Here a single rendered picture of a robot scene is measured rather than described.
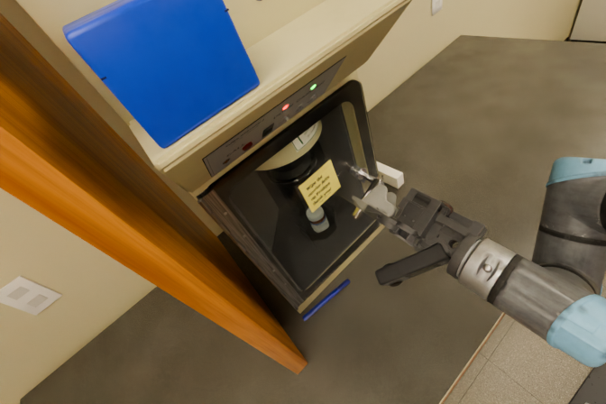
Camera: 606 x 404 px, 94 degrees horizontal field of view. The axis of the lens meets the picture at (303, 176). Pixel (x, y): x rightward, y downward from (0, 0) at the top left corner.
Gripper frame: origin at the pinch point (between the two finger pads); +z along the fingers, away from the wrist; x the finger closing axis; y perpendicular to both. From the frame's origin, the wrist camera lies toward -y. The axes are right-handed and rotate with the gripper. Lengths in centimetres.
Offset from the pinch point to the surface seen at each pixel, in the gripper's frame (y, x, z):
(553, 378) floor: -19, -121, -45
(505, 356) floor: -23, -119, -30
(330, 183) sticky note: 0.7, 6.7, 3.4
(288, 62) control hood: 8.3, 33.0, -5.1
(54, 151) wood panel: -8.4, 44.0, -1.0
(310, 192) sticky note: -2.5, 10.0, 3.4
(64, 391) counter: -81, 13, 36
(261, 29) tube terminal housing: 12.0, 32.3, 4.8
